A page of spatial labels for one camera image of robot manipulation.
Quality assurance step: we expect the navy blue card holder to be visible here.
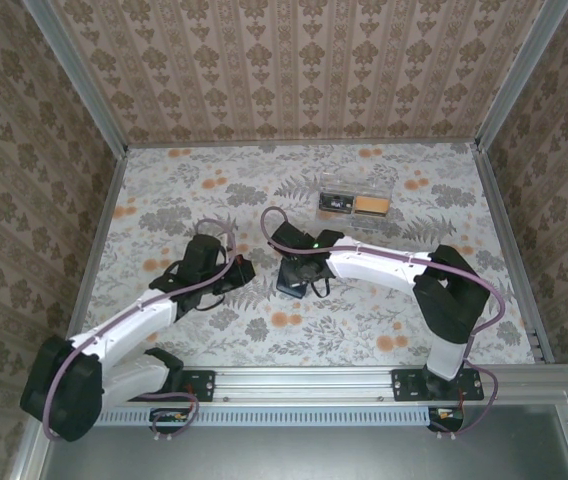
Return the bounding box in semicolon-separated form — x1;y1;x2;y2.
277;263;311;300

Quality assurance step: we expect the black VIP card stack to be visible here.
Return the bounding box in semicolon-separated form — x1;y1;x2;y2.
318;193;353;214

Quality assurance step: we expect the clear acrylic card box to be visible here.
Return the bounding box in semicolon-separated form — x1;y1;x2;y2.
315;172;396;225

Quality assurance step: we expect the grey metal panel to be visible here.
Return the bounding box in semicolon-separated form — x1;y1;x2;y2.
46;424;563;480

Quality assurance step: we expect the right gripper thin black cable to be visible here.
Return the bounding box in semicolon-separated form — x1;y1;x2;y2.
308;276;334;300

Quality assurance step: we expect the gripper thin black cable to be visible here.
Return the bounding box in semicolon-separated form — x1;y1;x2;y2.
308;276;334;300
181;287;226;312

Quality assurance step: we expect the left gripper thin black cable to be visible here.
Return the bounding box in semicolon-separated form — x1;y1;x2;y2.
181;287;226;312

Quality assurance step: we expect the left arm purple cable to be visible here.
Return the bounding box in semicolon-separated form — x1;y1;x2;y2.
38;217;240;444

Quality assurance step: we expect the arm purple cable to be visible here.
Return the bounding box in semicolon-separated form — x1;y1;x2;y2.
260;206;506;441
38;217;240;444

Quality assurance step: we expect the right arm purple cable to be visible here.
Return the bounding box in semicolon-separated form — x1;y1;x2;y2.
260;206;506;441

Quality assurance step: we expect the aluminium table edge rail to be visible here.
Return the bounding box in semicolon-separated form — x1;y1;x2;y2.
476;142;556;366
63;147;130;346
126;140;480;149

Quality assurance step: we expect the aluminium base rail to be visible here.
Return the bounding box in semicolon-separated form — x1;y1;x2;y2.
183;364;568;404

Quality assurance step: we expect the grey slotted cable duct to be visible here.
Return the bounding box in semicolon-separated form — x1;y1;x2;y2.
98;405;435;427

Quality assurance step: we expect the black connector box with wires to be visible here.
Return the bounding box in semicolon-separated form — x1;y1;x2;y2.
427;405;465;434
149;407;198;435

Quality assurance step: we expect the aluminium corner post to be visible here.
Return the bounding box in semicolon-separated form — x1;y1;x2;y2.
475;0;568;149
22;0;129;154

